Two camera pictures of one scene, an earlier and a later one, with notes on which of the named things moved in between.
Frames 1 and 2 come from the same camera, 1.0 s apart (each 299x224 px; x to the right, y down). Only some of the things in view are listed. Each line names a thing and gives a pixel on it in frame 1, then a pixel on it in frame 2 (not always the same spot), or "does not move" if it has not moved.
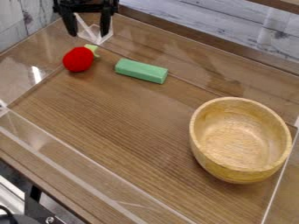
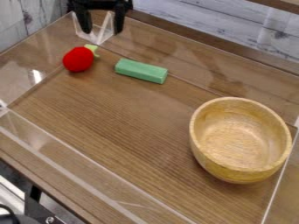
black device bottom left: x=36 y=214 does not move
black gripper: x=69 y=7 -> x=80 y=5
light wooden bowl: x=240 y=138 does not move
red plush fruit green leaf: x=78 y=58 does not move
